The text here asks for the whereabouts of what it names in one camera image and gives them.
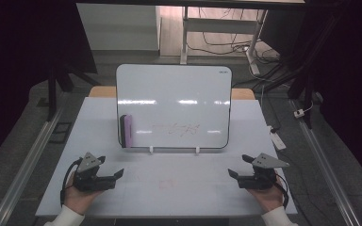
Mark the wooden table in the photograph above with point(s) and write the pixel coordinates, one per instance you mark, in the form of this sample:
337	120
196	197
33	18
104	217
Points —
102	92

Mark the small white plug box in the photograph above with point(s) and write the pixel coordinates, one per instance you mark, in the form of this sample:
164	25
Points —
299	113

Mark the purple whiteboard eraser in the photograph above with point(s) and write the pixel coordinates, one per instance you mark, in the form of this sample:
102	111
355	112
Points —
127	130

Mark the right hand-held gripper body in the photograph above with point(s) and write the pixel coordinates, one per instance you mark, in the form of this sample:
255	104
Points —
260	182

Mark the white whiteboard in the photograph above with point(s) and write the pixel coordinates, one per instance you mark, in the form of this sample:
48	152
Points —
176	91

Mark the white whiteboard stand clip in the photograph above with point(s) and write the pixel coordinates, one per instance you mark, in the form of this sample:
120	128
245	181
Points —
197	150
151	150

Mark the person's right hand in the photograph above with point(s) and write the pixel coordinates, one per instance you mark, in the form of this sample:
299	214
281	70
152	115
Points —
270	199

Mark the white power strip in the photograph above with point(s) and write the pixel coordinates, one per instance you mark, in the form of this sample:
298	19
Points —
277	139

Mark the black floor plate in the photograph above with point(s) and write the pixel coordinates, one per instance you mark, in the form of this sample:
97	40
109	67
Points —
60	132

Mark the aluminium rail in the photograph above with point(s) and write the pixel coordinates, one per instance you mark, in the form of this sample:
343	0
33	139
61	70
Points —
28	166
326	169

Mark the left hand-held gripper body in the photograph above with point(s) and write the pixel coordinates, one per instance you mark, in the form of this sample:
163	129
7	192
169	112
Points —
89	183

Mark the white desk frame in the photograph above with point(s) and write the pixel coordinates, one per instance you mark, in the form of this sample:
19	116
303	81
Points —
220	25

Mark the person's left hand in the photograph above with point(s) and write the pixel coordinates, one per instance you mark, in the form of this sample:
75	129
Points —
77	199

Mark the black metal stand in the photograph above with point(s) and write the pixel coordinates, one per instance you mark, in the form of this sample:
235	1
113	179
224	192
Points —
301	78
52	91

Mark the white cabinet panel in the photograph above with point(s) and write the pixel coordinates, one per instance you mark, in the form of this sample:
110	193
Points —
119	28

